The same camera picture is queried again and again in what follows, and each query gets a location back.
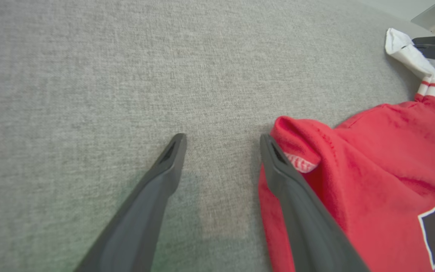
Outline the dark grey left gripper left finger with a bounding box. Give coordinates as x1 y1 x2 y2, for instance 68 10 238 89
73 133 188 272

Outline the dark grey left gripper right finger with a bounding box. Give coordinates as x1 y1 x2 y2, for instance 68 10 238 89
259 134 370 272

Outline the red and white jersey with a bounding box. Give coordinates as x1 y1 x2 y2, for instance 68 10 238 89
258 28 435 272

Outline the grey fabric sofa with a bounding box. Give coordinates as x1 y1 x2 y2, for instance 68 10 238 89
0 0 435 272

